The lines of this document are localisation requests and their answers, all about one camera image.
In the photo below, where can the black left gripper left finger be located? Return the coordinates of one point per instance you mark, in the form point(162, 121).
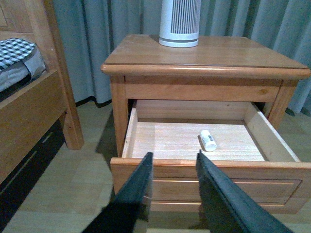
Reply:
point(128, 212)

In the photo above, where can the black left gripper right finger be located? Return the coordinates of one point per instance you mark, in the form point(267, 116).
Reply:
point(228, 209)

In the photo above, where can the wooden drawer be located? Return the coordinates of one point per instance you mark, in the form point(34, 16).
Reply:
point(249, 151)

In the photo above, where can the white medicine bottle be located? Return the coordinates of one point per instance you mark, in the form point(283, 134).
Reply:
point(207, 141)

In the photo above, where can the wooden nightstand cabinet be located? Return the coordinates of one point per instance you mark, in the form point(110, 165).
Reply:
point(219, 68)

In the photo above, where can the grey quilted mattress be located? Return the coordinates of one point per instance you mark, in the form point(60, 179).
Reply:
point(32, 65)

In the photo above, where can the grey pleated curtain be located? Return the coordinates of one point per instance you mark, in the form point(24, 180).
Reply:
point(91, 29)

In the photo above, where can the white cylindrical air purifier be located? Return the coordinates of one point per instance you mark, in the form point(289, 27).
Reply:
point(179, 24)

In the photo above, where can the black white checkered bedsheet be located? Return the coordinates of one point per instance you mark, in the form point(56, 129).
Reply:
point(14, 50)

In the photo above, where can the wooden bed frame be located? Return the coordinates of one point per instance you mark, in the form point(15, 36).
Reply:
point(28, 114)

